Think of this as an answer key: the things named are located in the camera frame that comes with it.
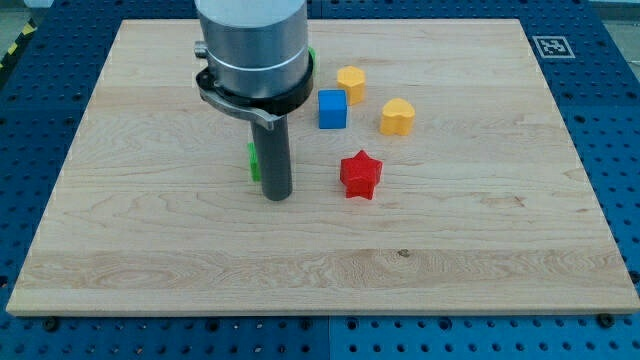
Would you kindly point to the black clamp ring mount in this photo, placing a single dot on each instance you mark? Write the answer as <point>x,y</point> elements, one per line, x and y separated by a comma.
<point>261,111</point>

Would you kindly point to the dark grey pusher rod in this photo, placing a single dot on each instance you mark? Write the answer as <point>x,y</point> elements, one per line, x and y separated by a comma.
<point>273,157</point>

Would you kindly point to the red star block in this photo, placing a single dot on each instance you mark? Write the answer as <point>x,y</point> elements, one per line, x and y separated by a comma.
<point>360,175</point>

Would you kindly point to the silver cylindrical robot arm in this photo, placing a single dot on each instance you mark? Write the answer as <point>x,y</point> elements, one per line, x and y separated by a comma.
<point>259,69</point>

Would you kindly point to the green block behind arm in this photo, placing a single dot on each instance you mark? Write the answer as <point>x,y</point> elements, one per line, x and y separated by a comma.
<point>312,56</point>

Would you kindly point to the yellow heart block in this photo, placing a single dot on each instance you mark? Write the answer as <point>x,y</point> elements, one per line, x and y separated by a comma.
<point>397,117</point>

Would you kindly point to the green block behind rod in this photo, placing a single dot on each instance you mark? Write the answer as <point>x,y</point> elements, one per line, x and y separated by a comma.
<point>253,163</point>

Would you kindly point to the blue cube block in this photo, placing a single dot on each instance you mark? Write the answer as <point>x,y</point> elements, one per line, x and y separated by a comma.
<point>333,109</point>

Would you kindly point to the yellow hexagon block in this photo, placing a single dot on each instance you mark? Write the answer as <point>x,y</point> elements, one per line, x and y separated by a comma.
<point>353,81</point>

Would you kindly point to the light wooden board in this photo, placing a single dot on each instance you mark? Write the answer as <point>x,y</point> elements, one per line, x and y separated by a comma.
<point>483,209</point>

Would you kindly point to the black yellow hazard tape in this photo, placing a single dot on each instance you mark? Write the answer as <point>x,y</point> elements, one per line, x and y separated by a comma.
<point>18,46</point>

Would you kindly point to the white fiducial marker tag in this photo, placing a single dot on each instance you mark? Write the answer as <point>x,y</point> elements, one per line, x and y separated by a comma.
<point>553,47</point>

